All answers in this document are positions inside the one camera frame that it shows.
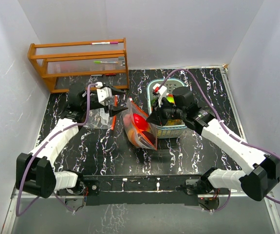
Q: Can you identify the red bell pepper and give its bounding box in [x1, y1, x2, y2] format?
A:
[133, 113, 150, 131]

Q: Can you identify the small red box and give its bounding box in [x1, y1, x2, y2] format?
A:
[105, 73, 117, 76]

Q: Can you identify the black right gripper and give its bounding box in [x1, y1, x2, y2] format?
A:
[146, 97, 186, 127]

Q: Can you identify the wooden shelf rack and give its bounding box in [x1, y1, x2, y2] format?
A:
[27, 38, 130, 94]

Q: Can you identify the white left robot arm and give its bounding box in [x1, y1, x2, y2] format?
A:
[16, 82, 126, 198]

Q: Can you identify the pink white pen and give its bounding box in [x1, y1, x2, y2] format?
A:
[91, 41, 119, 45]

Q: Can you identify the pink peach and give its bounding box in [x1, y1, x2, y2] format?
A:
[123, 114, 132, 127]

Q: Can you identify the clear orange-zip bag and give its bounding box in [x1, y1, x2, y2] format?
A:
[122, 98, 157, 150]

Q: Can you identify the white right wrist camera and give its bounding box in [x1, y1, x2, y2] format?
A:
[151, 83, 174, 103]

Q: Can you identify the light blue plastic basket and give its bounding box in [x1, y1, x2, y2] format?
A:
[147, 78, 187, 138]

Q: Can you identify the green white pen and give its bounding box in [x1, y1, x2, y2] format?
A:
[93, 60, 119, 64]

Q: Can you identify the green lime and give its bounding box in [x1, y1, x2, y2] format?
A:
[167, 96, 175, 103]

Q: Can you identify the small orange pineapple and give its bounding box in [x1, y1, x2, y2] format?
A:
[166, 119, 183, 126]

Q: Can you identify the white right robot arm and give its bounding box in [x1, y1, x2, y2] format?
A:
[147, 84, 280, 201]

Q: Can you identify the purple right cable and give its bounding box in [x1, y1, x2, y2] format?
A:
[158, 68, 280, 207]

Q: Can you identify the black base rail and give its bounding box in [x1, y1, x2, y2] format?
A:
[58, 175, 228, 209]

